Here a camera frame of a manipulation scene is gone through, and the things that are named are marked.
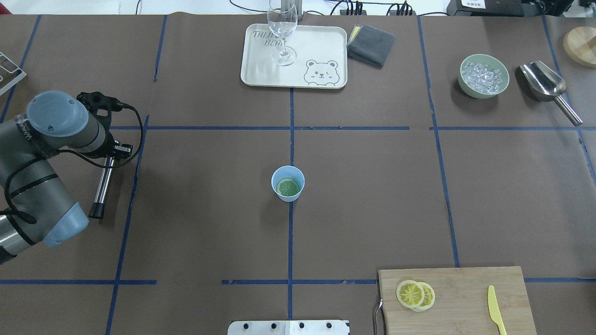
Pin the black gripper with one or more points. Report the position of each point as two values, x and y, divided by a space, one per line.
110 140

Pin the steel muddler black cap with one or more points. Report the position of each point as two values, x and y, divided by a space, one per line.
98 206

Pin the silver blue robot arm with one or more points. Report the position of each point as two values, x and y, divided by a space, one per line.
39 206

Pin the light blue plastic cup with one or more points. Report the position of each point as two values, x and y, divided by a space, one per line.
288 172

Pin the yellow lemon slice stack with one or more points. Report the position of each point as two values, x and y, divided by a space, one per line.
410 294

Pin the clear wine glass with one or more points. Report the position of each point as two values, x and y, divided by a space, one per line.
282 19

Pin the cream bear tray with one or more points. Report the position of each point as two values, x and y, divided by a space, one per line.
321 60

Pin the grey folded cloth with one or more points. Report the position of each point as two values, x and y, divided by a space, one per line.
370 45

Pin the green bowl of ice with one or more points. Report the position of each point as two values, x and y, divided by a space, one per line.
483 76

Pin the bamboo cutting board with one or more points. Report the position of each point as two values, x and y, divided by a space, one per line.
461 306

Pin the yellow plastic knife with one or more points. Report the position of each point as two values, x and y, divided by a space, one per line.
494 310

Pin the steel ice scoop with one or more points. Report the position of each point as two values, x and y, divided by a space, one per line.
546 85

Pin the wooden stand base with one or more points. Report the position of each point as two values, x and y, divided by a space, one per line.
580 45

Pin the white wire cup rack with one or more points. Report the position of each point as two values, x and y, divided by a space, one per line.
10 74

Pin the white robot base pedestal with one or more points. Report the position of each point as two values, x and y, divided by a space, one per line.
290 327

